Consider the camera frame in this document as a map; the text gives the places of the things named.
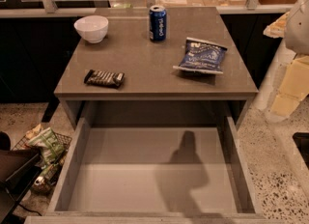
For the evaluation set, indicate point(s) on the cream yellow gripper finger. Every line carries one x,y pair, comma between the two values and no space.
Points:
293,89

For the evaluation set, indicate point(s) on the grey top drawer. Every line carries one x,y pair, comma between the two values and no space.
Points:
156,162

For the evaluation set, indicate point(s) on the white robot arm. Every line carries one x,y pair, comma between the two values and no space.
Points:
293,27

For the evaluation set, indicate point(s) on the grey drawer cabinet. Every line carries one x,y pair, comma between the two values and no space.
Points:
148,66

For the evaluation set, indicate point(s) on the blue chip bag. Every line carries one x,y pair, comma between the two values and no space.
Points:
202,56

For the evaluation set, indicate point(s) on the white railing ledge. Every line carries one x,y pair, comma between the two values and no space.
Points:
73,12

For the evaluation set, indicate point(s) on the blue soda can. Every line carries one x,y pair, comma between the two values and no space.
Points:
158,22

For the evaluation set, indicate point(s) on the dark striped snack bar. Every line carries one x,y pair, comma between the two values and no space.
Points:
104,78

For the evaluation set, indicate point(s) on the white ceramic bowl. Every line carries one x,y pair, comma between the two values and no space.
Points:
92,28

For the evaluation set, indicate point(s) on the green white snack bag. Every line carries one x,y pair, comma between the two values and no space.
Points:
46,141

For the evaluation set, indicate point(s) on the metal can in basket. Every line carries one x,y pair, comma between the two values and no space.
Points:
40,181

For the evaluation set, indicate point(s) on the black base equipment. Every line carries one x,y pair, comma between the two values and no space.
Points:
18,169

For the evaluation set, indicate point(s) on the black wire basket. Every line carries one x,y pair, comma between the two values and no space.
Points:
52,171

